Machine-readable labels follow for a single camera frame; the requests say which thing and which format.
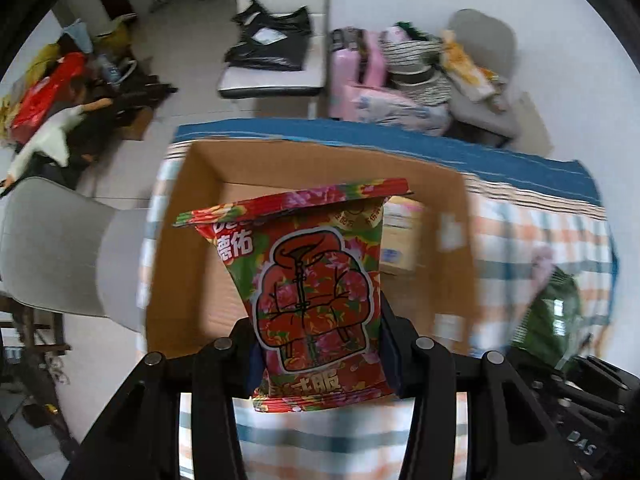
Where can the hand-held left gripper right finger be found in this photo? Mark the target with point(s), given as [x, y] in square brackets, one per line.
[391, 360]

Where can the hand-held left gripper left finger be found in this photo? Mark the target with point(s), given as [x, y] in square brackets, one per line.
[256, 365]

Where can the red floral tissue pack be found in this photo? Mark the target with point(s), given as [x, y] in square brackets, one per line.
[315, 305]

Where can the green packet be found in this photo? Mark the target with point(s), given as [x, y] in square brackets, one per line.
[550, 320]

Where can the cardboard box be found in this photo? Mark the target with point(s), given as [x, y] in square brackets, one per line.
[200, 260]

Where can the pale yellow packet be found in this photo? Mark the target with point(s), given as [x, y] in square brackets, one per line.
[400, 240]

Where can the plaid tablecloth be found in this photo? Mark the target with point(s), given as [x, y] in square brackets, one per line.
[540, 210]

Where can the grey shell chair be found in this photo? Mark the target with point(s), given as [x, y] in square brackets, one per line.
[55, 250]

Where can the pale printed package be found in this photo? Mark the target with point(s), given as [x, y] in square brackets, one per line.
[395, 107]

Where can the striped cloth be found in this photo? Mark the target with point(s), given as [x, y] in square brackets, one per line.
[417, 70]

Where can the grey armchair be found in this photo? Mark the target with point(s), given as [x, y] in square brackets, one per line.
[492, 85]

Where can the pink suitcase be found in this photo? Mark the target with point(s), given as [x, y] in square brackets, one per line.
[357, 60]

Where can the orange printed cloth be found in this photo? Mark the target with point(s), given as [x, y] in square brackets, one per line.
[467, 65]

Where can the black plastic bag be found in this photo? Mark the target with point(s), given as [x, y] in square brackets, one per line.
[270, 40]

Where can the red plastic bag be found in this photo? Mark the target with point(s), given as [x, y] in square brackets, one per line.
[47, 90]

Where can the white padded chair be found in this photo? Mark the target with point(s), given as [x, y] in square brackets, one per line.
[280, 20]

